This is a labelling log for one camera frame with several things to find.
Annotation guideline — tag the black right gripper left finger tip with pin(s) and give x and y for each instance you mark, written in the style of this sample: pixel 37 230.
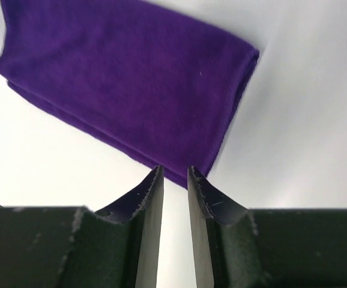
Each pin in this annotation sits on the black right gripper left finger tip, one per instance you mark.
pixel 116 246

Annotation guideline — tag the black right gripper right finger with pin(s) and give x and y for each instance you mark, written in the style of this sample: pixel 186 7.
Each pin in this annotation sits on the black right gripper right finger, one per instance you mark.
pixel 234 246

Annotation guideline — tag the purple microfiber towel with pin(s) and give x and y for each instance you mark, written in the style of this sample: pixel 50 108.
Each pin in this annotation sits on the purple microfiber towel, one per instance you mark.
pixel 158 85

